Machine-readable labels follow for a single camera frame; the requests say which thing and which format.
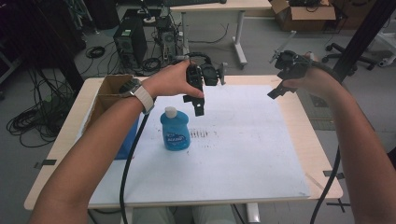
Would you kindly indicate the black metal pole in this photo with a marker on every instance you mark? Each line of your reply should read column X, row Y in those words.
column 362, row 35

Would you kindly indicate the dark curtain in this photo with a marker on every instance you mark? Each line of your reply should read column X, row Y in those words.
column 37, row 34

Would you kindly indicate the grey metal bar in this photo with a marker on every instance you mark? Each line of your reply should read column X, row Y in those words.
column 284, row 46

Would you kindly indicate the black tape cross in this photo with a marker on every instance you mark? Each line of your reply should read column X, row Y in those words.
column 339, row 204

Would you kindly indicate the wristwatch with white band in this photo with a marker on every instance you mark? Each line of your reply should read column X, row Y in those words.
column 141, row 95

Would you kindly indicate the light wooden table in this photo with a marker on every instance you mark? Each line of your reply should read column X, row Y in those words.
column 306, row 137

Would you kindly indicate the person's left hand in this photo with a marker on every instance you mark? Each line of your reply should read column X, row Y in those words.
column 171, row 81

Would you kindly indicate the black office chair base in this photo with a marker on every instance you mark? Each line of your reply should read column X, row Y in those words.
column 348, row 54

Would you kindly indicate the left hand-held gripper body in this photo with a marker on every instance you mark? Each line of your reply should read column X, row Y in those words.
column 208, row 73

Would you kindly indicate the black tape strip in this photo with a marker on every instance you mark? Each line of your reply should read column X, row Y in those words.
column 48, row 162
column 333, row 174

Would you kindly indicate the blue bottle with white cap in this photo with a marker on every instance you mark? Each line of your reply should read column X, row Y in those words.
column 175, row 132

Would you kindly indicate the white desk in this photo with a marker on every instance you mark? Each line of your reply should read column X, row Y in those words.
column 218, row 5

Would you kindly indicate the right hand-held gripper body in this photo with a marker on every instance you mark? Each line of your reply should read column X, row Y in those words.
column 291, row 67

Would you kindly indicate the large black computer tower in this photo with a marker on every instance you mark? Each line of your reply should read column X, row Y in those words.
column 129, row 43

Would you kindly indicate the open cardboard box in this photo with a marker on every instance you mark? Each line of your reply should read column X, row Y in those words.
column 109, row 90

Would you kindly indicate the person's right hand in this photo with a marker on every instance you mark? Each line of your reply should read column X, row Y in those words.
column 317, row 81

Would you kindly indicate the blue plastic bag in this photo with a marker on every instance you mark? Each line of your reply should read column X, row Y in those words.
column 129, row 143

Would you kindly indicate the white board mat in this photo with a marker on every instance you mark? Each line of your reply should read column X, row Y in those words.
column 236, row 155

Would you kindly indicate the small black computer tower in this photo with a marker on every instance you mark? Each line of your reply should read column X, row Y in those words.
column 166, row 39

